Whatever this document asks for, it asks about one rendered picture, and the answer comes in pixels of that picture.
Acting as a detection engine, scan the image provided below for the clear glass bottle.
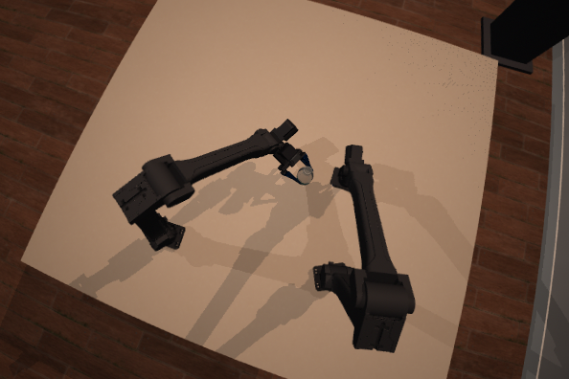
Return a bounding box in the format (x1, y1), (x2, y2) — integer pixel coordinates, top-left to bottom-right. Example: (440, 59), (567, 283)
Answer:
(296, 166), (314, 186)

